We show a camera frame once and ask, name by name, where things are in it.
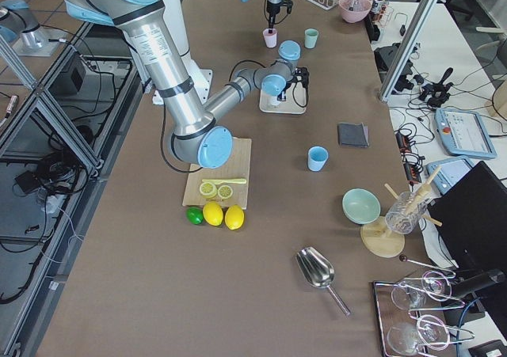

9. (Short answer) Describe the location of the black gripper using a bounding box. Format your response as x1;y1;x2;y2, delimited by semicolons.
278;67;309;101
265;0;293;34

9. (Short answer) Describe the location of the pink plastic cup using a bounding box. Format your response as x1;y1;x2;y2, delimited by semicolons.
262;28;277;48

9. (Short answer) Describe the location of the cream yellow plastic cup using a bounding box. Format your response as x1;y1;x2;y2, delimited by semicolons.
267;96;280;108

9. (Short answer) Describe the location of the green plastic cup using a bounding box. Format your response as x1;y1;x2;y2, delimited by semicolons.
304;28;319;49

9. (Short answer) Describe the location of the blue plastic cup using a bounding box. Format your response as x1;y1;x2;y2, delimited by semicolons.
307;146;329;172

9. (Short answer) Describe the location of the cream rabbit tray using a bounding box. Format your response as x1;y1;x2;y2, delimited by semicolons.
259;91;307;115

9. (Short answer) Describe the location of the dark grey folded cloth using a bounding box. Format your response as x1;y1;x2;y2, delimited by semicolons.
337;123;369;148

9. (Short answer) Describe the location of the pink bowl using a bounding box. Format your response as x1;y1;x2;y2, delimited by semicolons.
338;0;372;23

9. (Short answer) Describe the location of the wooden cutting board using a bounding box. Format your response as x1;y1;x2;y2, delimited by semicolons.
182;138;252;210

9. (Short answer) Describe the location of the yellow plastic knife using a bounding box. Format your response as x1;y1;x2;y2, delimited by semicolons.
202;178;247;184

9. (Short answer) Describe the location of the upper lemon slice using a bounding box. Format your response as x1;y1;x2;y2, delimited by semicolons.
217;184;234;200

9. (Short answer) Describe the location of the green bowl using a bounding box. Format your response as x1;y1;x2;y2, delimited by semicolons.
342;188;381;225

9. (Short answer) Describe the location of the whole lemon near bowl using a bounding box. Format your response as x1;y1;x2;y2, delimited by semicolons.
224;205;245;230

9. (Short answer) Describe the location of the whole lemon middle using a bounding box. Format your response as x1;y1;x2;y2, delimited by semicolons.
203;201;223;226

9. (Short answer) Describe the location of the blue teach pendant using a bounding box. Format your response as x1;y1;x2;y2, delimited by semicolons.
435;108;497;159
426;156;474;195

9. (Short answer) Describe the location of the green lime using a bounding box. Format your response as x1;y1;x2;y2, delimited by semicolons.
185;207;204;225

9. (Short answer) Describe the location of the clear glass on stand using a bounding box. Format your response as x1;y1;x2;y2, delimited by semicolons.
385;192;427;234

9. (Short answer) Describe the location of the wooden cup stand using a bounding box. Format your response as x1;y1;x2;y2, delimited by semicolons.
360;167;442;258

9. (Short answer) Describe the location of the metal scoop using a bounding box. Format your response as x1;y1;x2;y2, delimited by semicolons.
295;246;351;316

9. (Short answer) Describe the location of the black laptop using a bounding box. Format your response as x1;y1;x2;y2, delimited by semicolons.
429;161;506;272

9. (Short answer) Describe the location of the upper wine glass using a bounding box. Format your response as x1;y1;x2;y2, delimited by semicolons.
391;270;452;311

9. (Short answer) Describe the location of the wine glass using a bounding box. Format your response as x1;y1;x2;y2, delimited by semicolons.
391;270;452;311
387;315;450;356

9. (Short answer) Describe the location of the black metal glass rack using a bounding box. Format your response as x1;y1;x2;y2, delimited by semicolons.
372;269;475;356

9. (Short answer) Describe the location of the lower wine glass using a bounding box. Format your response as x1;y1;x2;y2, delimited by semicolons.
387;315;450;356

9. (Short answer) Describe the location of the aluminium frame post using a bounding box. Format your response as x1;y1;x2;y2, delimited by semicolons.
379;0;438;103

